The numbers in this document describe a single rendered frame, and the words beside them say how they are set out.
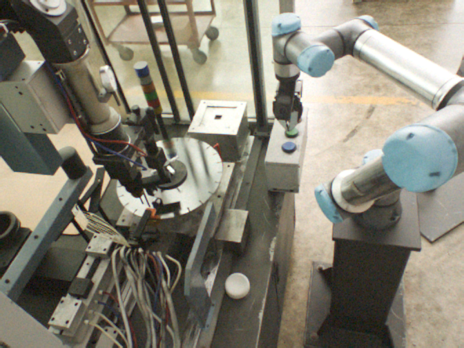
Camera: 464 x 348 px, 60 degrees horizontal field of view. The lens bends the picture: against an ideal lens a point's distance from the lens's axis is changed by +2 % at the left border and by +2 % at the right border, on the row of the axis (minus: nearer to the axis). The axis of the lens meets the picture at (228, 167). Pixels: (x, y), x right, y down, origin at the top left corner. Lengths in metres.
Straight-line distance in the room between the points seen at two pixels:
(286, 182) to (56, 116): 0.78
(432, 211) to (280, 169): 1.20
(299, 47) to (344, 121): 1.80
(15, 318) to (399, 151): 0.62
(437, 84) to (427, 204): 1.51
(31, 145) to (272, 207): 0.77
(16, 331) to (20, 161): 0.61
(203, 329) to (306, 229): 1.16
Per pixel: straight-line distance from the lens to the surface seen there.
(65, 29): 0.77
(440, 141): 0.75
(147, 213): 1.12
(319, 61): 0.98
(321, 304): 1.99
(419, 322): 2.04
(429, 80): 0.92
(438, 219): 2.31
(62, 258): 1.35
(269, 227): 1.31
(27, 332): 0.46
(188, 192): 1.17
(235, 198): 1.37
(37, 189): 1.71
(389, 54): 0.98
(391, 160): 0.79
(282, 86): 1.15
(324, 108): 2.88
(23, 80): 0.80
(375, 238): 1.30
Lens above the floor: 1.83
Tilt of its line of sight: 47 degrees down
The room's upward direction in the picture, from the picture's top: 12 degrees counter-clockwise
